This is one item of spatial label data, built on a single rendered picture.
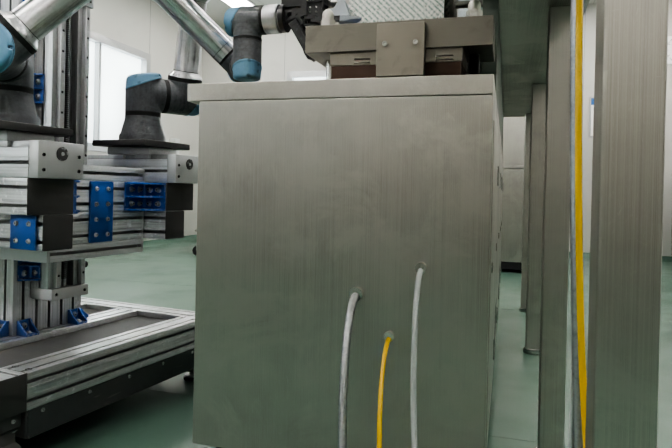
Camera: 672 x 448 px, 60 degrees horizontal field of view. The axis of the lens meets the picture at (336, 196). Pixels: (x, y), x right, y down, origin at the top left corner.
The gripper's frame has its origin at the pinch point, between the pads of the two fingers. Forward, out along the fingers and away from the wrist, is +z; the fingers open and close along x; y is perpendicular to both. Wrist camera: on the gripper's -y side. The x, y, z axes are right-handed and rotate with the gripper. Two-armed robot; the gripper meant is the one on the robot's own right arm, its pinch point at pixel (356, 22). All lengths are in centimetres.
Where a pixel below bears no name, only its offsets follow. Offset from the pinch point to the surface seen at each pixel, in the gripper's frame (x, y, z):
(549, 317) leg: 13, -73, 48
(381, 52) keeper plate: -22.0, -13.2, 11.2
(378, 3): -0.2, 4.2, 5.5
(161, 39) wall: 461, 132, -357
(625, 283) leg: -77, -51, 49
